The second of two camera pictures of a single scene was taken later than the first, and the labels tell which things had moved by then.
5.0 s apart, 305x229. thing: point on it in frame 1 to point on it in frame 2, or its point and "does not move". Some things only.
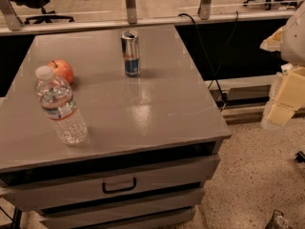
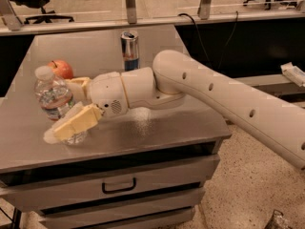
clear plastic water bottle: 57,101 does not move
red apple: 61,68 does not move
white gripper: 294,43 to 106,93
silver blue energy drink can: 131,50 does not move
